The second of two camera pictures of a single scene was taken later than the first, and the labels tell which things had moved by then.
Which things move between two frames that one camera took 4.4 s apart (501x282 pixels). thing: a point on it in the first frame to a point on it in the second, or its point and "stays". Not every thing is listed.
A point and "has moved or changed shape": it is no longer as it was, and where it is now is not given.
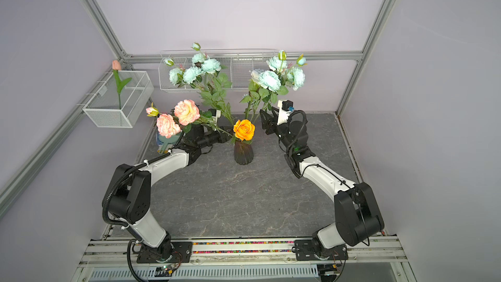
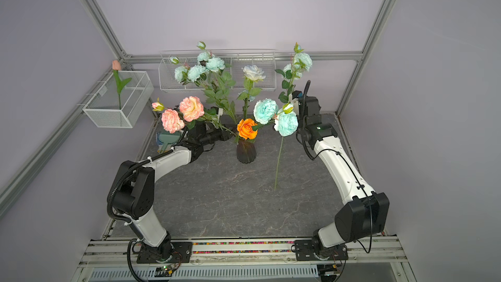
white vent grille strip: (106, 273) stays
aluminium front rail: (381, 251) stays
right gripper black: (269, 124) to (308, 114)
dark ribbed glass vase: (243, 153) stays
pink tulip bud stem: (117, 66) stays
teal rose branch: (280, 74) has moved or changed shape
